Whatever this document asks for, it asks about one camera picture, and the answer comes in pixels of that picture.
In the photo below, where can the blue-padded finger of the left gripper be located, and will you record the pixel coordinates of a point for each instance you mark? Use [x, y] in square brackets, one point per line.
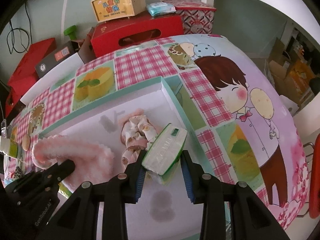
[35, 195]

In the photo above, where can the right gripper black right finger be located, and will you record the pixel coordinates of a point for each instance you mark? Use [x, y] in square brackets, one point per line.
[250, 218]

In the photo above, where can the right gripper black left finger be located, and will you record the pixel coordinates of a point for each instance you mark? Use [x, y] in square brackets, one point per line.
[78, 217]

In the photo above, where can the pink white striped fluffy towel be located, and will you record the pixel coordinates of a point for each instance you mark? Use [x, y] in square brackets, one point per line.
[75, 157]

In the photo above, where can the pink floral scrunchie cloth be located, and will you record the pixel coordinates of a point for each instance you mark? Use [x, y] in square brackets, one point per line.
[137, 133]

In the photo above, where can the leopard print scrunchie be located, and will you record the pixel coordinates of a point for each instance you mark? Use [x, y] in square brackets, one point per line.
[17, 174]

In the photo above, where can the white pill bottle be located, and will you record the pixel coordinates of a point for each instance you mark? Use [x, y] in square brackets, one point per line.
[9, 147]

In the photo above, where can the beige makeup sponge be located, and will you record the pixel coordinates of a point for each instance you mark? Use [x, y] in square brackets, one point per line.
[26, 141]

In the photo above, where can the red chair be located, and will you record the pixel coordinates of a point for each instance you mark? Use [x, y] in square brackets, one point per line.
[314, 200]

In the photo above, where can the teal box lid tray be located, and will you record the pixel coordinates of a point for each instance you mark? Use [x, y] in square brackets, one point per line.
[164, 106]

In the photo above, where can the large red bag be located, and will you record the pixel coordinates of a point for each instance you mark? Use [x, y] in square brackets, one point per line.
[25, 76]

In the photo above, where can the white shelf unit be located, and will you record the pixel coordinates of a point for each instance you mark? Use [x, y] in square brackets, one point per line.
[254, 25]

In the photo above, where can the white foam board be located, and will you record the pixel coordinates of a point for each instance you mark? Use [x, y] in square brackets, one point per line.
[67, 66]

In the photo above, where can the black carton with QR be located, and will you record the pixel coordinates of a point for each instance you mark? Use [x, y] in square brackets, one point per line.
[56, 57]

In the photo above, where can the green dumbbell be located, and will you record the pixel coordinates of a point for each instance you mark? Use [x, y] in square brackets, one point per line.
[71, 32]

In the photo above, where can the red gift box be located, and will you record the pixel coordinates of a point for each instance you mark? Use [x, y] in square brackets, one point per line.
[124, 32]

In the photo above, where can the wooden children's day box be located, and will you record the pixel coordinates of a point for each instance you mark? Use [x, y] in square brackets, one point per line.
[106, 10]

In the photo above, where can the red patterned tin box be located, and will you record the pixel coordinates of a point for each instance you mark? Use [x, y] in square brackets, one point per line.
[197, 17]

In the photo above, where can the blue wet wipes pack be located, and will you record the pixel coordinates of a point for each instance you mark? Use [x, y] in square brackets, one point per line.
[160, 8]

